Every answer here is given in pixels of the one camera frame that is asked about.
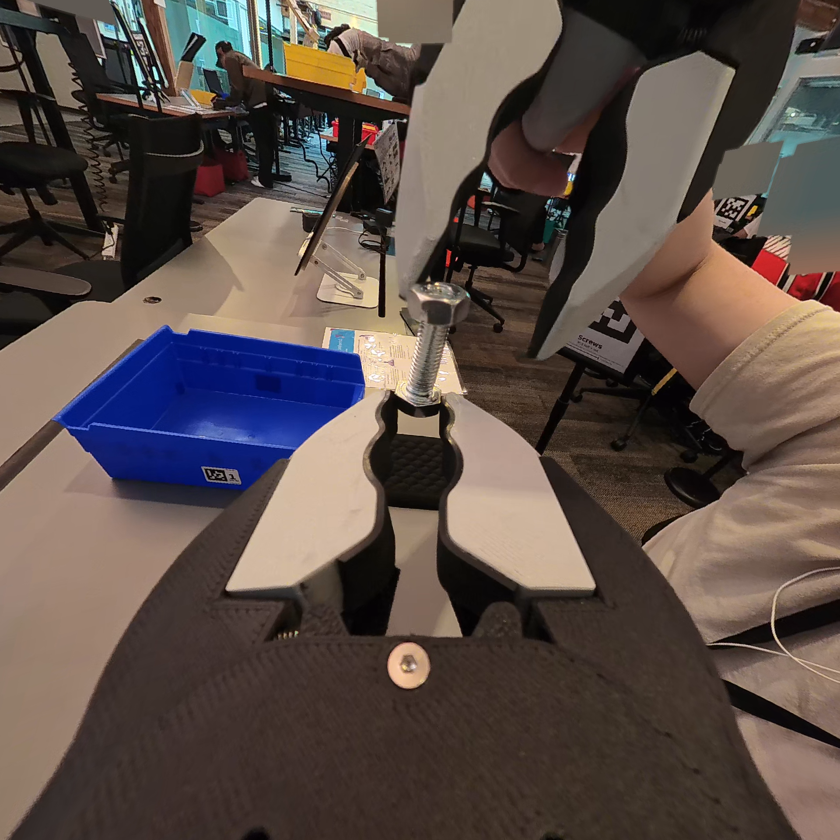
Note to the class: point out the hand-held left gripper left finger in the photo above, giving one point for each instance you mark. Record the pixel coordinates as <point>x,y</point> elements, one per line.
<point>308,518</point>

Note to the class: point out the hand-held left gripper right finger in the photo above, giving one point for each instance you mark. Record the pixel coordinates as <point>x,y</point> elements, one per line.
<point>518,525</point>

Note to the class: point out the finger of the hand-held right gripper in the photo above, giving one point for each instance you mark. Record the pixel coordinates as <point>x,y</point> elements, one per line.
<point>649,164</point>
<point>459,118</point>

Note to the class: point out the blue plastic bin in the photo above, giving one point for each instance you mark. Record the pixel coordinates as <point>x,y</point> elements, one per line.
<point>229,420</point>

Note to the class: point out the steel hex nut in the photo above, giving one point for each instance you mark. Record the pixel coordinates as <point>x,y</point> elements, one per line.
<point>420,396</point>

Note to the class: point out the steel hex bolt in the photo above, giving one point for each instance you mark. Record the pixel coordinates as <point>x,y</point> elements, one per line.
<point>430,341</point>

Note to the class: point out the person's right hand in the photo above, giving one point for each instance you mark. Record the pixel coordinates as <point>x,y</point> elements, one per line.
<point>531,167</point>

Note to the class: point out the wooden standing desk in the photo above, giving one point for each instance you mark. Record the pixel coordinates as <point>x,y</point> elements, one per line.
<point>328,98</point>
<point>164,108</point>

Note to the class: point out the black office chair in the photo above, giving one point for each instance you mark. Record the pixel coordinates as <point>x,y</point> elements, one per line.
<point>164,197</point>
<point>485,249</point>

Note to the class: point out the large yellow tote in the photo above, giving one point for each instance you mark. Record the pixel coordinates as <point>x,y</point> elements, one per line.
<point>321,65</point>

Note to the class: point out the dark board on stand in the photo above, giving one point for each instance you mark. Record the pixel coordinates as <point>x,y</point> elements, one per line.
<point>328,210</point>

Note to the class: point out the black pole stand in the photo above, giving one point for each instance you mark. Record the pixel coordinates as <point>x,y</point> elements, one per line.
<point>382,262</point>

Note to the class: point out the black framed marker sign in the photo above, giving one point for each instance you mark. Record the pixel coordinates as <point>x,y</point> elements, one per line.
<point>610,328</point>

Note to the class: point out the laminated printed sheet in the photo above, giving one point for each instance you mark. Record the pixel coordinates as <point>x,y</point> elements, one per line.
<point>387,358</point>

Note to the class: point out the white tablet stand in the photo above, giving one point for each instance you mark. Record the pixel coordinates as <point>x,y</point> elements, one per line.
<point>344,282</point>

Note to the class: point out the red bag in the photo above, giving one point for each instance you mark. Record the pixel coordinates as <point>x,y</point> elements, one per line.
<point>220,177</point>

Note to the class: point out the person's cream shirt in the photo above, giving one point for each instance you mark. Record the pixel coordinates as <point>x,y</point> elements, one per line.
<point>774,492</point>

